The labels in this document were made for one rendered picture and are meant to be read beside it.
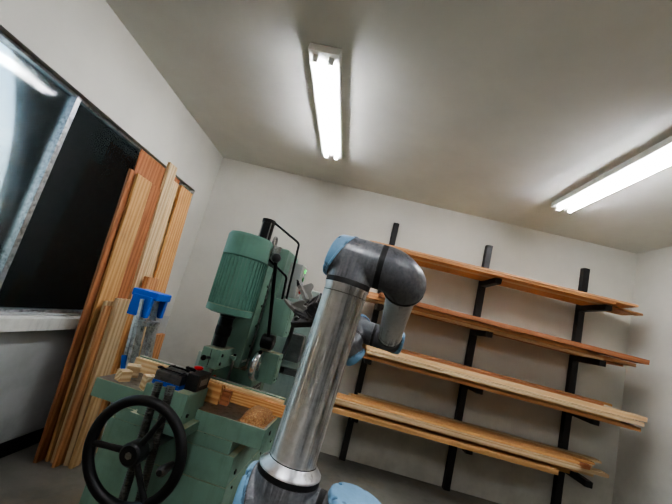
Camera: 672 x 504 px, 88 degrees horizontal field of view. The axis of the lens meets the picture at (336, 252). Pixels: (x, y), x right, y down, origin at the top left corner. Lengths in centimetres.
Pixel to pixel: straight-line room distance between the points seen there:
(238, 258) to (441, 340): 282
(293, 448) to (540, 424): 355
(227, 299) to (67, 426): 177
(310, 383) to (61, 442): 225
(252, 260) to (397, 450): 294
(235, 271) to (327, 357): 60
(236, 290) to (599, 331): 384
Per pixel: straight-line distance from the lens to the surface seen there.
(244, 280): 132
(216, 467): 130
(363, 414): 333
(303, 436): 88
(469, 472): 412
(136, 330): 229
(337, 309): 84
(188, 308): 402
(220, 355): 137
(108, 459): 147
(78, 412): 292
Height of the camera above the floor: 129
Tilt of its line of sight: 10 degrees up
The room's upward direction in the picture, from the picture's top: 15 degrees clockwise
